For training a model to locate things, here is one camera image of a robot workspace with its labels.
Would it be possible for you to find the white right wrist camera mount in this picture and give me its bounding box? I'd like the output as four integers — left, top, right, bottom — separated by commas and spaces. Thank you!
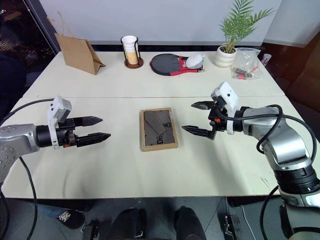
210, 80, 240, 136

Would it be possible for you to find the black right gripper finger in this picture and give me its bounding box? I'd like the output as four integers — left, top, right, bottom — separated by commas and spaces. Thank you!
190, 100, 215, 111
181, 125, 214, 140

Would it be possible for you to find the white ribbed plant pot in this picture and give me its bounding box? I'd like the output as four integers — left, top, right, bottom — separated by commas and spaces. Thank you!
215, 45, 238, 68

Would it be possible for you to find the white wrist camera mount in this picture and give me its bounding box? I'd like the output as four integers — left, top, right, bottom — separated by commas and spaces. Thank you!
210, 80, 240, 136
47, 95, 73, 151

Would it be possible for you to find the clear plastic bag of parts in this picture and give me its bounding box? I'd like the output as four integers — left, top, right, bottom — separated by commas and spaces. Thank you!
230, 47, 264, 81

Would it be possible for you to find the brown wooden cabinet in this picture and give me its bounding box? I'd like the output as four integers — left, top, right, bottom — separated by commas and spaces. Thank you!
286, 31, 320, 107

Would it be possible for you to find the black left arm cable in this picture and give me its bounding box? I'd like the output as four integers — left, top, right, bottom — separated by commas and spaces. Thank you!
0, 98, 55, 240

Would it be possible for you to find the wooden framed dark board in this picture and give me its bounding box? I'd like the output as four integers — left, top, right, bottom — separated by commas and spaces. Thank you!
139, 107, 180, 153

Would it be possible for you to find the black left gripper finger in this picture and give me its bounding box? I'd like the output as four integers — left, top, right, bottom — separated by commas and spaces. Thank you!
73, 115, 104, 128
76, 132, 112, 148

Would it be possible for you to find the brown paper bag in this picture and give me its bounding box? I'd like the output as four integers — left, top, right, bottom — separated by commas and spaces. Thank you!
46, 11, 107, 76

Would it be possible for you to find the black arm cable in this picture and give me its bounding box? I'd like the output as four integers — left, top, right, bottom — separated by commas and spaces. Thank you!
0, 98, 55, 240
219, 104, 317, 240

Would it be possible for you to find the black table tennis paddle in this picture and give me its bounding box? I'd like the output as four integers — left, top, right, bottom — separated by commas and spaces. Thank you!
149, 53, 185, 77

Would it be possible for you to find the white cup stack in holder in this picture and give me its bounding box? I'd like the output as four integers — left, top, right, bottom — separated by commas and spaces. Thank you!
120, 35, 145, 69

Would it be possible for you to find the person in dark clothes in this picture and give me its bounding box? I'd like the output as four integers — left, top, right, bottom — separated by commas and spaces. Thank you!
0, 50, 28, 121

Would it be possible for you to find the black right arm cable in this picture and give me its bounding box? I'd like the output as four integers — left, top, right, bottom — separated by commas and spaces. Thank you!
219, 104, 317, 240

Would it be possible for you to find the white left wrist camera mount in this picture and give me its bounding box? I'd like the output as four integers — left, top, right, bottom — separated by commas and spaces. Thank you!
47, 95, 73, 151

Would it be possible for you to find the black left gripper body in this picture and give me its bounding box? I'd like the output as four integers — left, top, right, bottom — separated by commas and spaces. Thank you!
57, 117, 79, 149

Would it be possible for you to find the dark rounded shape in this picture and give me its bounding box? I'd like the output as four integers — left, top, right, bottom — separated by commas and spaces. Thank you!
174, 205, 207, 240

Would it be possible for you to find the green palm plant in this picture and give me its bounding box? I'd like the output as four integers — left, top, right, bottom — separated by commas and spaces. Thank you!
219, 0, 276, 54

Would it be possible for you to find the small red grey object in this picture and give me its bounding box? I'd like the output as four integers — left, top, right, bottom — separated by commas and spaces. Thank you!
261, 53, 273, 66

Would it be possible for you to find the red table tennis paddle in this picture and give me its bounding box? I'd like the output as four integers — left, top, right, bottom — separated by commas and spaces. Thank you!
169, 55, 207, 76

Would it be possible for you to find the white paper cup stack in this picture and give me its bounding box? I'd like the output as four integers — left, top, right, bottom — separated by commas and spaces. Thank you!
121, 35, 139, 65

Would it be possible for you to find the black white sneaker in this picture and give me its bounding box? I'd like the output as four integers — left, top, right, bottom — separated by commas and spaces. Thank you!
55, 209, 86, 230

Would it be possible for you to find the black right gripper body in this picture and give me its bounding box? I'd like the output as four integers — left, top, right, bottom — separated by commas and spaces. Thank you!
208, 97, 229, 141

